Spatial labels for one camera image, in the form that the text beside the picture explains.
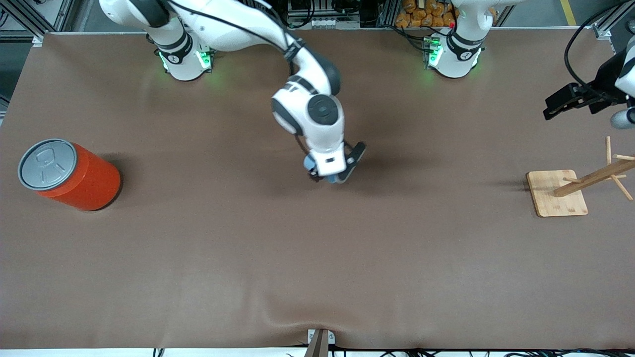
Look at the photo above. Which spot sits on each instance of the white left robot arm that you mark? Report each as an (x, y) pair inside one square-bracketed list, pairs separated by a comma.
[(459, 62)]

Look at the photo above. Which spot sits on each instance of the wooden cup rack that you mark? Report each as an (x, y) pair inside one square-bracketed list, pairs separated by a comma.
[(555, 196)]

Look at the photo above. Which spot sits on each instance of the aluminium frame profile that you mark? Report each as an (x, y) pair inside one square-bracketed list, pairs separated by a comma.
[(64, 15), (607, 25)]

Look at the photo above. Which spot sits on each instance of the orange canister grey lid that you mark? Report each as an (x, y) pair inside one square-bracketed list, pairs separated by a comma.
[(94, 183)]

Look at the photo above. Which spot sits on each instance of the grey bracket with pole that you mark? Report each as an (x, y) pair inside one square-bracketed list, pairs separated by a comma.
[(320, 344)]

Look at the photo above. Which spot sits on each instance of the blue plastic cup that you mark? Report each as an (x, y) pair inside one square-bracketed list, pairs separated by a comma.
[(337, 179)]

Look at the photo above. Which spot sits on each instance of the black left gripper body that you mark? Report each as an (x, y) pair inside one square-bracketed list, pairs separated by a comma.
[(603, 83)]

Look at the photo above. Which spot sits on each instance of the pile of orange objects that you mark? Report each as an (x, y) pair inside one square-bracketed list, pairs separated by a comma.
[(421, 15)]

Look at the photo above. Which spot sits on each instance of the white corner bracket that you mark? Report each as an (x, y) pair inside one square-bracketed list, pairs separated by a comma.
[(37, 41)]

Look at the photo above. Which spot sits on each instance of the black electronics rack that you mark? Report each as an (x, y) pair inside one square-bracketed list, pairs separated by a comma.
[(322, 22)]

